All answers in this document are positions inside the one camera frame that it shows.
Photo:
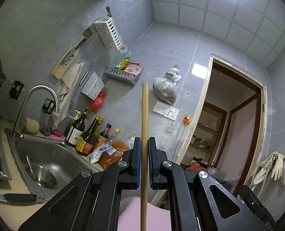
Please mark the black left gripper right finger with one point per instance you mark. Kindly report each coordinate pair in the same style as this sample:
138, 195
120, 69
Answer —
197, 200

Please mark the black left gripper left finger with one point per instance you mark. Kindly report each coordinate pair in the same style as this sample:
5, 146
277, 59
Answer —
91, 201

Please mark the thick wooden chopstick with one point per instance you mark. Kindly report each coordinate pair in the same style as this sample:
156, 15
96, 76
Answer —
144, 158

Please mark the steel kitchen sink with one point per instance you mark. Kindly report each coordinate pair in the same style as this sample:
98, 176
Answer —
46, 165

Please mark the white rubber gloves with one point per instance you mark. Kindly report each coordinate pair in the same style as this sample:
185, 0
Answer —
272, 165

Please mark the dark soy sauce bottle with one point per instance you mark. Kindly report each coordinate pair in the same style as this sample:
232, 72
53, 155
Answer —
87, 140

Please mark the wine bottle white label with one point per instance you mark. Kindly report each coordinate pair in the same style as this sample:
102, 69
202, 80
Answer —
76, 130

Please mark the wooden shelf unit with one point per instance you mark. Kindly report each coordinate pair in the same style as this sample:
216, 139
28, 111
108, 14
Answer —
206, 138

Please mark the red plastic bag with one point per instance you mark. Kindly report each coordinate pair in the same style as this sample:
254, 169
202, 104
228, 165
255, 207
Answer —
96, 104

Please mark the hanging bag of dried goods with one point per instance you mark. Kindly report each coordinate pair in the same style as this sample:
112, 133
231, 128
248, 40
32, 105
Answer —
164, 88

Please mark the hanging beige cloth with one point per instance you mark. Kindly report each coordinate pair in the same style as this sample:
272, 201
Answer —
65, 91

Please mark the wooden cutting board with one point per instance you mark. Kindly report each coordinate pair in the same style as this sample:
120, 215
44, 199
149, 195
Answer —
70, 54

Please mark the kitchen knife black handle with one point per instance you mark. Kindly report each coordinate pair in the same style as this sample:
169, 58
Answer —
20, 198

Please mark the orange wall hook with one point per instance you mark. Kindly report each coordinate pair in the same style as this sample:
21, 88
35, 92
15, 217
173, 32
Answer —
187, 120

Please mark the white wall socket panel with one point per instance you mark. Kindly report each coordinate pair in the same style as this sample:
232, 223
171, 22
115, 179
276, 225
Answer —
165, 110

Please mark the white box on wall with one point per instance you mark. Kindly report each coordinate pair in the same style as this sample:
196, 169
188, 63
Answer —
93, 86

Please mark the grey wall rack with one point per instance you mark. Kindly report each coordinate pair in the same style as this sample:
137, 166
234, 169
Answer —
122, 76

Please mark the white wall basket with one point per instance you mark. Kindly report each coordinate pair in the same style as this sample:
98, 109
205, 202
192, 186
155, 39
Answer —
107, 30

